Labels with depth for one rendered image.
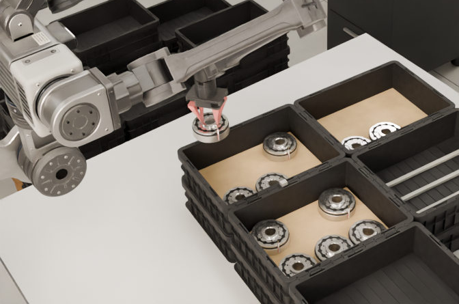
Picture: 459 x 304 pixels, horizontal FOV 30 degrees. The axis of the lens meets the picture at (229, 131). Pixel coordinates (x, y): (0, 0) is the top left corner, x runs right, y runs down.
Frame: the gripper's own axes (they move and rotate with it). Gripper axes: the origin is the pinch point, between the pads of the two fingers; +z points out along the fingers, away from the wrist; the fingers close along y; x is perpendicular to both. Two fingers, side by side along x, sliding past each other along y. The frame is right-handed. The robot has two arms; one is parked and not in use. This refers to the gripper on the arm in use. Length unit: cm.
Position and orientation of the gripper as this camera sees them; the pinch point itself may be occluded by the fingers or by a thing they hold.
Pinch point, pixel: (210, 119)
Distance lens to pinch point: 237.0
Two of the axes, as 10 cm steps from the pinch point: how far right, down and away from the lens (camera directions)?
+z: 0.9, 7.9, 6.1
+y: -9.3, -1.5, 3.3
